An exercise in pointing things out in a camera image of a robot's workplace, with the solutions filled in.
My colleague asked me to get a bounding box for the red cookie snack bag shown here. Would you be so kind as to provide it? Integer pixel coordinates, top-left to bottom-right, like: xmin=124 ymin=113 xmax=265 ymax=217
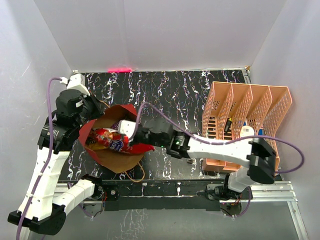
xmin=86 ymin=128 xmax=134 ymax=154

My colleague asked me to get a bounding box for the peach plastic desk organizer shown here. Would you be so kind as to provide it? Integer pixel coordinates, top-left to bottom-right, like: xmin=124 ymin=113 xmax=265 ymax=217
xmin=201 ymin=81 xmax=293 ymax=173

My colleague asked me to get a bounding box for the white lotion bottle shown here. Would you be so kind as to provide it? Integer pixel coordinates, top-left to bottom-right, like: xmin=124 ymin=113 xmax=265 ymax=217
xmin=239 ymin=125 xmax=255 ymax=138

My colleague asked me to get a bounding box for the blue small box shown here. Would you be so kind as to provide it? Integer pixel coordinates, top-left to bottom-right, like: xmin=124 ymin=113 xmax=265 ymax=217
xmin=258 ymin=127 xmax=265 ymax=136

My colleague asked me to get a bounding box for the aluminium front rail frame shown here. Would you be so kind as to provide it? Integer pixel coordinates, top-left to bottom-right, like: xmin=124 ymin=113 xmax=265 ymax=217
xmin=17 ymin=181 xmax=308 ymax=240

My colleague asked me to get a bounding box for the black yellow marker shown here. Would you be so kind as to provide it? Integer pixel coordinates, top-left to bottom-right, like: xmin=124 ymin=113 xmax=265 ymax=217
xmin=224 ymin=117 xmax=233 ymax=133

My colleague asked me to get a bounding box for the red brown paper bag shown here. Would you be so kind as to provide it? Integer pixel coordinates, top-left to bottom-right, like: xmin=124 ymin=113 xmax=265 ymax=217
xmin=78 ymin=104 xmax=155 ymax=183

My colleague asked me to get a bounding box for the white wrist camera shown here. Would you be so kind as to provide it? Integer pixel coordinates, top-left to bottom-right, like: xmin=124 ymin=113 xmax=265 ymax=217
xmin=117 ymin=120 xmax=136 ymax=138
xmin=59 ymin=73 xmax=91 ymax=96

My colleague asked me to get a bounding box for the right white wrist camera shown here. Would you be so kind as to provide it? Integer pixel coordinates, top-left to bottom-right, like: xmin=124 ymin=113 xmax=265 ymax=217
xmin=117 ymin=120 xmax=136 ymax=138

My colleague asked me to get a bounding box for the pink tape strip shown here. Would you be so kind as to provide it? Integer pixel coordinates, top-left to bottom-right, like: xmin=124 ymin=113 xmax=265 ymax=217
xmin=107 ymin=67 xmax=132 ymax=73

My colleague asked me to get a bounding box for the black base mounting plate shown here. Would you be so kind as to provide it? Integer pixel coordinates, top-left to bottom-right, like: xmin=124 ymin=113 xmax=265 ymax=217
xmin=102 ymin=178 xmax=223 ymax=211

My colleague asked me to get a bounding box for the black silver stapler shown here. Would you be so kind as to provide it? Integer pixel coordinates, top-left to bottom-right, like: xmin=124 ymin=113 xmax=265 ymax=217
xmin=187 ymin=158 xmax=195 ymax=164

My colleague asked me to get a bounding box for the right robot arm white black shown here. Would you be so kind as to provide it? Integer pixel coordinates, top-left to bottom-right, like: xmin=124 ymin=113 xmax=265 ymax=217
xmin=124 ymin=119 xmax=276 ymax=200

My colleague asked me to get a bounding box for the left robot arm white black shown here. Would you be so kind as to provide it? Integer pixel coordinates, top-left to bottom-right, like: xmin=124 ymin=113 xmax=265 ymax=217
xmin=7 ymin=89 xmax=104 ymax=240

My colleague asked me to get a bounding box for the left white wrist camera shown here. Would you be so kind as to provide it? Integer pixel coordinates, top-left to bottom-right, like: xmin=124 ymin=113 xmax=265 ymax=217
xmin=59 ymin=73 xmax=91 ymax=96

